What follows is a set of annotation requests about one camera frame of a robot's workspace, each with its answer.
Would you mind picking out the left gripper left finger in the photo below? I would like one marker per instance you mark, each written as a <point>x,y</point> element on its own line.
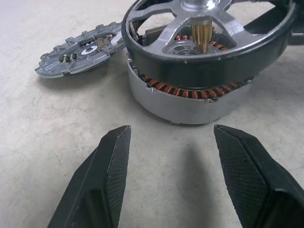
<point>104,180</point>

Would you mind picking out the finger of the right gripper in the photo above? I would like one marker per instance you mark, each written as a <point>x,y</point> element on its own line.
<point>298,35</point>
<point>263,22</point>

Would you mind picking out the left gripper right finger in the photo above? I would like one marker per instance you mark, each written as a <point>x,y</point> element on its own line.
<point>256,180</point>

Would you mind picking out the black spoked motor rotor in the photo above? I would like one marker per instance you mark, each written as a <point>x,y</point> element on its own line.
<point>190,69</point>

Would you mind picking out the motor stator with copper windings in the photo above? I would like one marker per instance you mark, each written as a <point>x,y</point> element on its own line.
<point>178,109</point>

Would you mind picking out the grey metal rotor disc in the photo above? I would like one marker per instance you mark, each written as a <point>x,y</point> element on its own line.
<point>54,66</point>

